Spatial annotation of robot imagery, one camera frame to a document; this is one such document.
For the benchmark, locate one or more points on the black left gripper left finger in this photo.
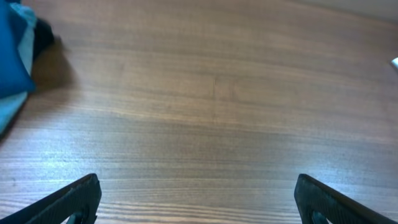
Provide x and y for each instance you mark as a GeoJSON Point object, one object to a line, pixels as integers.
{"type": "Point", "coordinates": [75, 203]}

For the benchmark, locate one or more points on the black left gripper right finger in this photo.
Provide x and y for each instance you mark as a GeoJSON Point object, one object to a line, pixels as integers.
{"type": "Point", "coordinates": [319, 203]}

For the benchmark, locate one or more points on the white printed t-shirt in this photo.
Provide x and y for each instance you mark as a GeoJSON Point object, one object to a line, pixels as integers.
{"type": "Point", "coordinates": [394, 63]}

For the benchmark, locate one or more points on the light blue folded garment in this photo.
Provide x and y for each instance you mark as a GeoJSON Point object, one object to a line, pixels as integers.
{"type": "Point", "coordinates": [11, 104]}

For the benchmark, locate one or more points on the blue button shirt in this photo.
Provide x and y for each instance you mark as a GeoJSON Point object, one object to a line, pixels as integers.
{"type": "Point", "coordinates": [14, 77]}

